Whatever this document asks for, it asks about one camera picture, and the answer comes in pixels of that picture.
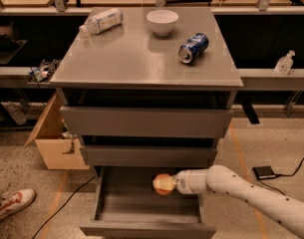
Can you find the cardboard box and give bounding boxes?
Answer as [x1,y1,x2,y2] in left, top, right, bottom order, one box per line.
[24,94,89,170]

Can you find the white ceramic bowl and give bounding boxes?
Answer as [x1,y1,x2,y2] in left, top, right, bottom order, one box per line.
[147,9,179,36]

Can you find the orange fruit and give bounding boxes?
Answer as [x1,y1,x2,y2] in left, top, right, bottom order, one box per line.
[154,174,172,195]

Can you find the grey top drawer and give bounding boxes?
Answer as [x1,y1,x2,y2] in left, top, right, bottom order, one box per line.
[60,107,232,138]

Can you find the blue soda can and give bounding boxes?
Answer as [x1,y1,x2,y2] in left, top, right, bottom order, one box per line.
[178,33,209,64]

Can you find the grey middle drawer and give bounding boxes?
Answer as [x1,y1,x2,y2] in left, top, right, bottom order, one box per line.
[80,145,216,168]

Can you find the black floor cable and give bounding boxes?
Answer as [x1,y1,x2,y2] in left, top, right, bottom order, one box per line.
[31,175,97,239]

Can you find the grey drawer cabinet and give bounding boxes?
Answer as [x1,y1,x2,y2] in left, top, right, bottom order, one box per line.
[50,7,244,171]

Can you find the white red sneaker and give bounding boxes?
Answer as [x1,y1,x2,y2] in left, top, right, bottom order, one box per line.
[0,189,36,222]

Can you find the tray of small parts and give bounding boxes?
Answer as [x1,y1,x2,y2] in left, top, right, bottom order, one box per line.
[29,59,61,84]

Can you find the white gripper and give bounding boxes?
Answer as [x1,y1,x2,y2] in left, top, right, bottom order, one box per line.
[152,169,207,194]

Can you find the grey open bottom drawer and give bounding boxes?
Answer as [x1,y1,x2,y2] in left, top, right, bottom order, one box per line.
[80,166,216,239]

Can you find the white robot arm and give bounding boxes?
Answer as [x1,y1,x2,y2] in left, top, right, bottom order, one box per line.
[152,165,304,239]

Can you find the black foot pedal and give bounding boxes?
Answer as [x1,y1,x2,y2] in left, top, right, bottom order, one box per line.
[252,166,276,180]

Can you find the black pedal cable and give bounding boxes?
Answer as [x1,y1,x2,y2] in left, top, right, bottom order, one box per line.
[257,149,304,197]

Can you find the clear plastic water bottle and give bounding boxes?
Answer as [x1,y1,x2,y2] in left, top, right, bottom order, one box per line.
[79,8,123,34]

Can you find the clear hand sanitizer bottle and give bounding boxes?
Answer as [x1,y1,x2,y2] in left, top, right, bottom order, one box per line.
[274,50,295,76]

